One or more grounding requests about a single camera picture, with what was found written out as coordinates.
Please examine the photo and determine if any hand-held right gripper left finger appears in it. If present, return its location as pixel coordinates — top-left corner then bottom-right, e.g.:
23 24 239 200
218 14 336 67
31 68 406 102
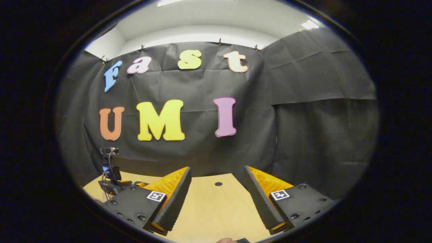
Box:
101 166 192 236

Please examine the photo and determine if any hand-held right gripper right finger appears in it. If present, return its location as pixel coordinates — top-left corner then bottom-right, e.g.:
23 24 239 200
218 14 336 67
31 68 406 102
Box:
244 165 341 236

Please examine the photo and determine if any small webcam on tripod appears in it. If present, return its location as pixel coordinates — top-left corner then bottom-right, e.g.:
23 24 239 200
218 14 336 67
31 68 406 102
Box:
98 147 135 195

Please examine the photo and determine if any black backdrop cloth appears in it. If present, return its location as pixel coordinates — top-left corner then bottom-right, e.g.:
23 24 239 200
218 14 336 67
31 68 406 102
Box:
56 27 380 201

